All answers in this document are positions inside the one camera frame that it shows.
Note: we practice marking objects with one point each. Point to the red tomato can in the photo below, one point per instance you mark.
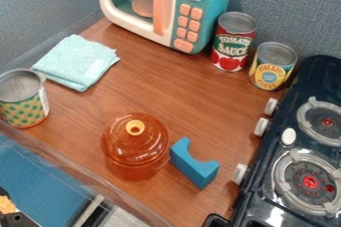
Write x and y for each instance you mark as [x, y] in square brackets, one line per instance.
[232, 45]

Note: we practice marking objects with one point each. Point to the yellow pineapple can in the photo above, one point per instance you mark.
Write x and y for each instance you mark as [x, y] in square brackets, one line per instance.
[272, 70]

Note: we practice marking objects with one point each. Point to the green dotted can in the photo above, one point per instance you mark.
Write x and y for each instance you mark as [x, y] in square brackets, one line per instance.
[24, 103]

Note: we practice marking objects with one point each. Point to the orange toy pot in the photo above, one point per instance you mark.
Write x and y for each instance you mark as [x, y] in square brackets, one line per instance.
[135, 148]

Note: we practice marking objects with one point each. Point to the blue block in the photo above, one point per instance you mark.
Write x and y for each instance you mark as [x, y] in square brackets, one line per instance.
[195, 166]

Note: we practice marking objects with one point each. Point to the toy microwave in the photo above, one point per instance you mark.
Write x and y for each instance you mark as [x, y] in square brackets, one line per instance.
[202, 12]

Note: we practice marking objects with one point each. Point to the light blue cloth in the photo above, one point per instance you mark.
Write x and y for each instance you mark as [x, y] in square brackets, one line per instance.
[75, 61]

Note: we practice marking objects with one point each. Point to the toy stove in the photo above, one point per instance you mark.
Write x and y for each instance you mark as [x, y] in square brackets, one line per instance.
[297, 151]

